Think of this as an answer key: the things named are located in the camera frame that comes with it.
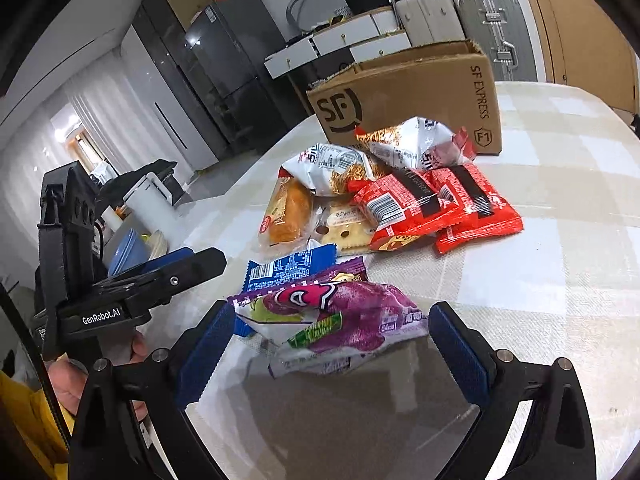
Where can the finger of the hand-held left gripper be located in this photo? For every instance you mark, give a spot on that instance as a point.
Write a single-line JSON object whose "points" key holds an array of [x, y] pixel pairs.
{"points": [[185, 275], [160, 260]]}

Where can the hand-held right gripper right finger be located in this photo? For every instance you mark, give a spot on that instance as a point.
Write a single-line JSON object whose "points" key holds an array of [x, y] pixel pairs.
{"points": [[460, 360]]}

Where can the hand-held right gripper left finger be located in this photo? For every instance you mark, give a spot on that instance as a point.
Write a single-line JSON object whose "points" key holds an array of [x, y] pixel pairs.
{"points": [[206, 355]]}

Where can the purple snack packet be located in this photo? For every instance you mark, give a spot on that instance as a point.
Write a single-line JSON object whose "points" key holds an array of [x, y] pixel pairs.
{"points": [[350, 320]]}

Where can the red black-striped snack packet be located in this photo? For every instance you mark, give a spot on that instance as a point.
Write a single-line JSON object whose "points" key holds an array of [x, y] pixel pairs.
{"points": [[400, 195], [480, 200], [460, 241], [400, 242]]}

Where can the white noodle snack packet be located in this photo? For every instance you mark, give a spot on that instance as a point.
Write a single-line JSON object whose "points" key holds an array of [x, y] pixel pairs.
{"points": [[330, 165], [415, 140]]}

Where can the brown cardboard box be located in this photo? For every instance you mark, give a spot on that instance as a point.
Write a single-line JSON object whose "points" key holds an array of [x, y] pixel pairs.
{"points": [[410, 95]]}

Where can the person's left forearm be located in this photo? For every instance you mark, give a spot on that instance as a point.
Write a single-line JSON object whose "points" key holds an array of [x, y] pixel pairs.
{"points": [[27, 425]]}

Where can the person's left hand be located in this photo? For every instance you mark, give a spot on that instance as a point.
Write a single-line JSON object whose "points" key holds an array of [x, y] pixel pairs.
{"points": [[65, 385]]}

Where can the blue plastic container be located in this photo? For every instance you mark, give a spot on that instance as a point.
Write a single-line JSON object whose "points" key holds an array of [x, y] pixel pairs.
{"points": [[127, 255]]}

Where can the white appliance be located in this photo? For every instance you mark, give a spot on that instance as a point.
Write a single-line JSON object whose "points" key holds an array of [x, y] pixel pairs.
{"points": [[150, 205]]}

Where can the black cloth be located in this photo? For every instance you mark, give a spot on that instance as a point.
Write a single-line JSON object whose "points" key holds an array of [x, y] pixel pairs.
{"points": [[145, 175]]}

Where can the white sheer curtain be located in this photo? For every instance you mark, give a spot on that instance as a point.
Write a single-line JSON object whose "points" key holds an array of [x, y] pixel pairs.
{"points": [[40, 160]]}

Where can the blue snack packet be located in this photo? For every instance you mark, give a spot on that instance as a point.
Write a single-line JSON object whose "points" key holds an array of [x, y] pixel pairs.
{"points": [[290, 265]]}

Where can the bread packet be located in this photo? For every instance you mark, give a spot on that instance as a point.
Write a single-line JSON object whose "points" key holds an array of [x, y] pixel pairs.
{"points": [[287, 210]]}

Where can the checked beige tablecloth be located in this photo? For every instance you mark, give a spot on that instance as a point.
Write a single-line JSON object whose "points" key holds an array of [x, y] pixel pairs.
{"points": [[550, 260]]}

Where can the cracker packet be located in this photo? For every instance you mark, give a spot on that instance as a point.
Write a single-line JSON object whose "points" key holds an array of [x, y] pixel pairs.
{"points": [[345, 234]]}

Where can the dark glossy cabinet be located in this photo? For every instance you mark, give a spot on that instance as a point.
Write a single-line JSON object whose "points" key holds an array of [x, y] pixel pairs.
{"points": [[165, 50]]}

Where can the grey refrigerator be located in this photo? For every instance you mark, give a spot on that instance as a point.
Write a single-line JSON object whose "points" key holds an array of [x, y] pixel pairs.
{"points": [[235, 60]]}

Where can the white desk with drawers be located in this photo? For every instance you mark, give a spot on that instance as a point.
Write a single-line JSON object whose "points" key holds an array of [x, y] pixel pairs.
{"points": [[345, 40]]}

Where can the silver suitcase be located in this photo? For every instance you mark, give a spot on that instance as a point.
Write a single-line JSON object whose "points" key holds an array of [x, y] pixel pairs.
{"points": [[492, 25]]}

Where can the beige suitcase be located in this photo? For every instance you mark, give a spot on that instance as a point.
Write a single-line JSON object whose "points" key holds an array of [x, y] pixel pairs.
{"points": [[430, 17]]}

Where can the wooden door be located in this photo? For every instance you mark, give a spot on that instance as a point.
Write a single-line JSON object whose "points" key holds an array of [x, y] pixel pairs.
{"points": [[575, 25]]}

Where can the grey curved frame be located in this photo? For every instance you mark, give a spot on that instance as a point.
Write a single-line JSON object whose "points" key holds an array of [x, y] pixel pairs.
{"points": [[305, 0]]}

